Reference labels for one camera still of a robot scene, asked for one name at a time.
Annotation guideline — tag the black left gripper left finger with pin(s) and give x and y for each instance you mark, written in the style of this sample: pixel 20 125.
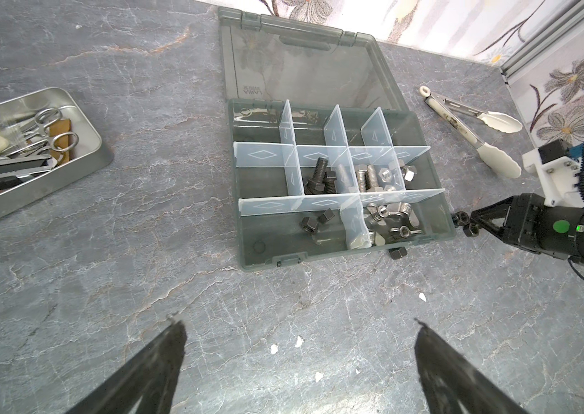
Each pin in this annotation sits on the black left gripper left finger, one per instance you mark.
pixel 147 382

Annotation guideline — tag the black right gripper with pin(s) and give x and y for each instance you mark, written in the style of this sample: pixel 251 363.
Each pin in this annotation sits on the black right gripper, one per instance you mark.
pixel 525 222

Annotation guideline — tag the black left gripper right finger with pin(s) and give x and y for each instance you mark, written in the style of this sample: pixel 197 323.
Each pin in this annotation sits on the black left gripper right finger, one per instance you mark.
pixel 451 384

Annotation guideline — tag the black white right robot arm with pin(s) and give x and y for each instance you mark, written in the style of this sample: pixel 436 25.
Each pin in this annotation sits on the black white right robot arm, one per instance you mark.
pixel 572 260

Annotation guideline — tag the cluster black hex nuts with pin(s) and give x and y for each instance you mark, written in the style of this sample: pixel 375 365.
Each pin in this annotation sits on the cluster black hex nuts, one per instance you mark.
pixel 462 220

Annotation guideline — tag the silver nuts in box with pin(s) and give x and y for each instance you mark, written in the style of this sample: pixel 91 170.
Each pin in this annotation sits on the silver nuts in box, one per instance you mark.
pixel 395 178

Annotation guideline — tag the wing nuts in box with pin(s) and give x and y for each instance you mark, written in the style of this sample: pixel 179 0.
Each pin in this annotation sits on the wing nuts in box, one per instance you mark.
pixel 392 223

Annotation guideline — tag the black nuts in box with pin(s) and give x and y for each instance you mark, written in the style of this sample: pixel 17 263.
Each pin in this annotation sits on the black nuts in box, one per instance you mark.
pixel 312 224

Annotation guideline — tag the metal tongs with white tips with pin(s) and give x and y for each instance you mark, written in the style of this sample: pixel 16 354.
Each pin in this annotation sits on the metal tongs with white tips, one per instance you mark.
pixel 497 159

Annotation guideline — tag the small black nut by box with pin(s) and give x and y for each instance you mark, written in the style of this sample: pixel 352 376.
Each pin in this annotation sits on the small black nut by box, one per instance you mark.
pixel 398 253

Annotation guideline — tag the silver bolts in box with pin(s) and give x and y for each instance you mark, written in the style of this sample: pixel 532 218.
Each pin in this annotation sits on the silver bolts in box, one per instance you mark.
pixel 355 183

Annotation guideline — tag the black bolts in box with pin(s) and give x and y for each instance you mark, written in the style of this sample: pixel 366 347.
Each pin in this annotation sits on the black bolts in box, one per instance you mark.
pixel 323 180

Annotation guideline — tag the green plastic organizer box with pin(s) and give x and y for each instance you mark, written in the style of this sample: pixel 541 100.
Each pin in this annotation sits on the green plastic organizer box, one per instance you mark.
pixel 297 92

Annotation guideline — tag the metal tray with tools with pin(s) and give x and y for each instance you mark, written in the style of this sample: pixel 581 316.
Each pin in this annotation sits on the metal tray with tools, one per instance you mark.
pixel 46 143

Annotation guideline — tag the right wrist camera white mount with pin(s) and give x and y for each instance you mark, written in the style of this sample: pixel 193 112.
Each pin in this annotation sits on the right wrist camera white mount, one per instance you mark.
pixel 557 172

